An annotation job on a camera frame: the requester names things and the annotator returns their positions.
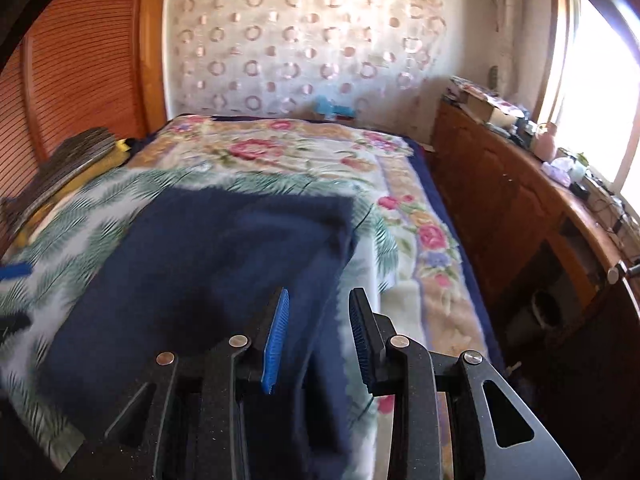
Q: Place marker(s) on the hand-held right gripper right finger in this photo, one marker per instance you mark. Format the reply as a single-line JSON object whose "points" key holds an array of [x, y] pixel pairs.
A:
{"points": [[361, 340]]}

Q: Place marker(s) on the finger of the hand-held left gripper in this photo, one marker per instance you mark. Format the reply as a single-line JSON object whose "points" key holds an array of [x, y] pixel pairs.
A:
{"points": [[11, 324], [14, 271]]}

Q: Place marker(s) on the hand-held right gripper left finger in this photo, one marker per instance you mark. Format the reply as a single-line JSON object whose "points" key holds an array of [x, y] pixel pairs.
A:
{"points": [[275, 345]]}

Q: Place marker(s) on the navy T-shirt with orange print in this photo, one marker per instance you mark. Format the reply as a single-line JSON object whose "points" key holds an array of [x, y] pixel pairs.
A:
{"points": [[200, 270]]}

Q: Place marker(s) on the palm leaf bedsheet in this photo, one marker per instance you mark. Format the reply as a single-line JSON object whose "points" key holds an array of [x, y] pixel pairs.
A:
{"points": [[90, 220]]}

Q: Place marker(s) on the dark patterned pillow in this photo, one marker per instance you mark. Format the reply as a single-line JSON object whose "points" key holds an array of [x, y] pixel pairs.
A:
{"points": [[75, 152]]}

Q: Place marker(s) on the yellow cloth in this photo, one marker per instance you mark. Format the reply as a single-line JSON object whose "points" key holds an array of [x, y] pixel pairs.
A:
{"points": [[121, 152]]}

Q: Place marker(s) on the navy mattress sheet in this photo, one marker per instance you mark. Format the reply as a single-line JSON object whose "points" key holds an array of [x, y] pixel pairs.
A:
{"points": [[425, 170]]}

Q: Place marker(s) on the floral blanket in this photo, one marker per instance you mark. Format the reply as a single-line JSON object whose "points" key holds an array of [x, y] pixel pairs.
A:
{"points": [[300, 160]]}

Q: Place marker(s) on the wooden cabinet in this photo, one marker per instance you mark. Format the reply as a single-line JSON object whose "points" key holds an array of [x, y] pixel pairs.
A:
{"points": [[500, 185]]}

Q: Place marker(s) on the wooden louvered wardrobe door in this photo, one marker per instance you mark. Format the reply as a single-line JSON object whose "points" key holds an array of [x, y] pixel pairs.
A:
{"points": [[80, 60]]}

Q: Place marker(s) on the blue tissue pack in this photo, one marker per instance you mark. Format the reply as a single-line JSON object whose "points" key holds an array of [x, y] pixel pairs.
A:
{"points": [[335, 109]]}

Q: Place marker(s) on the white plastic bag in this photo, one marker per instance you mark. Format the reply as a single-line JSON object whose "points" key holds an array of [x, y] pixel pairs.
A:
{"points": [[559, 172]]}

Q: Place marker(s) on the cardboard box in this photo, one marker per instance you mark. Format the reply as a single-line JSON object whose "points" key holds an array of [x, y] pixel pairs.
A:
{"points": [[480, 107]]}

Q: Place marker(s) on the pile of books and cloth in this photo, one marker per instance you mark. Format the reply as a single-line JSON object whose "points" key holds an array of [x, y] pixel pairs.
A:
{"points": [[467, 89]]}

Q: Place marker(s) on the pale green cup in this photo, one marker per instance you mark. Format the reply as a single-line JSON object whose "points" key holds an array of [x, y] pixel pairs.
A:
{"points": [[577, 169]]}

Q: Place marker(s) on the circle pattern curtain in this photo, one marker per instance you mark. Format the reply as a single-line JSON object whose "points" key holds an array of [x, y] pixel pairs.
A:
{"points": [[300, 35]]}

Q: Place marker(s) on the window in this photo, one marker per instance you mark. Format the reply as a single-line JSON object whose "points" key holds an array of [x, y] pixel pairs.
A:
{"points": [[600, 85]]}

